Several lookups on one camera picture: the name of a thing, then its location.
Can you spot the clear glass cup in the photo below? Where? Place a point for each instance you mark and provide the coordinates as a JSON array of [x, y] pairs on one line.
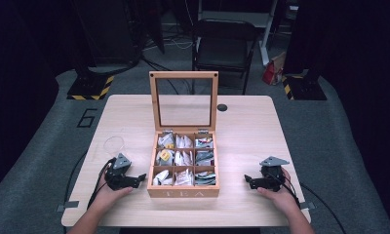
[[109, 150]]

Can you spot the white desk frame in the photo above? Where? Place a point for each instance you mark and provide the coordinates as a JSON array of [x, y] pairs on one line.
[[267, 32]]

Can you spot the person's right hand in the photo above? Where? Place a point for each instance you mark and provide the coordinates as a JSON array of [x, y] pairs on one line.
[[282, 198]]

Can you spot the wooden tea box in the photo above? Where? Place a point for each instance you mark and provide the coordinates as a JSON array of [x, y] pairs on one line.
[[183, 193]]

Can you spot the assorted tea bags in compartments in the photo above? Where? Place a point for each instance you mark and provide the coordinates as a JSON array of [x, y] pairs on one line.
[[184, 158]]

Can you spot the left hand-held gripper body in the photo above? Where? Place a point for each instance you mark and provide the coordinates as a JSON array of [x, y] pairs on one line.
[[118, 178]]

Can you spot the black table grommet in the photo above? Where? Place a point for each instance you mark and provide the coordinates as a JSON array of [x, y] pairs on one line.
[[222, 107]]

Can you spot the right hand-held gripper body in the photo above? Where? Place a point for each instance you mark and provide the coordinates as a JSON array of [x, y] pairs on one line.
[[272, 177]]

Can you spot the black stand base striped edge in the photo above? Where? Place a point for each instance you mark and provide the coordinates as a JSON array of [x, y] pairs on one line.
[[305, 88], [89, 87]]

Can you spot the black folding chair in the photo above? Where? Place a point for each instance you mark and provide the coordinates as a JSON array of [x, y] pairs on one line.
[[224, 48]]

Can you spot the person's left hand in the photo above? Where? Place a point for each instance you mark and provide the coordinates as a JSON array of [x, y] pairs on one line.
[[107, 196]]

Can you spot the red and white bag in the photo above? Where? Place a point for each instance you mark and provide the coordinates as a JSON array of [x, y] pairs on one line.
[[271, 73]]

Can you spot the grey tape strip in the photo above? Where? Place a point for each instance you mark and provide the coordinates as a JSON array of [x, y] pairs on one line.
[[307, 205], [68, 206]]

